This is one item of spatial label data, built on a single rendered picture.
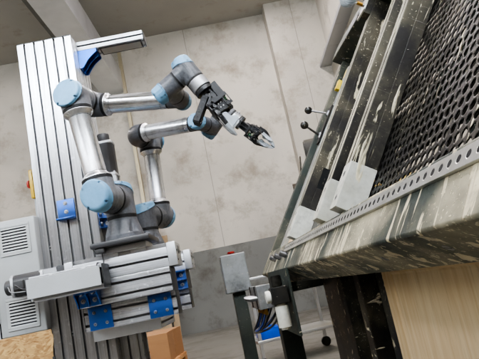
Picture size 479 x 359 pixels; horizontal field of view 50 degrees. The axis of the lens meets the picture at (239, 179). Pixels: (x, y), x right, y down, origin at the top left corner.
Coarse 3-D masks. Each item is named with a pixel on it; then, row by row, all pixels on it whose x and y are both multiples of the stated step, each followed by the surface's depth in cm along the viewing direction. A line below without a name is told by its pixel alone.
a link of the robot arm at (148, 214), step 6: (138, 204) 250; (144, 204) 250; (150, 204) 251; (138, 210) 249; (144, 210) 248; (150, 210) 250; (156, 210) 255; (138, 216) 248; (144, 216) 248; (150, 216) 249; (156, 216) 253; (162, 216) 257; (144, 222) 247; (150, 222) 248; (156, 222) 252
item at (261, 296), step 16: (272, 272) 215; (288, 272) 181; (256, 288) 195; (272, 288) 181; (288, 288) 184; (256, 304) 206; (272, 304) 183; (288, 304) 190; (272, 320) 203; (288, 320) 180
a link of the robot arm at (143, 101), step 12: (96, 96) 208; (108, 96) 209; (120, 96) 207; (132, 96) 206; (144, 96) 204; (96, 108) 208; (108, 108) 209; (120, 108) 208; (132, 108) 207; (144, 108) 206; (156, 108) 205; (168, 108) 205; (180, 108) 205
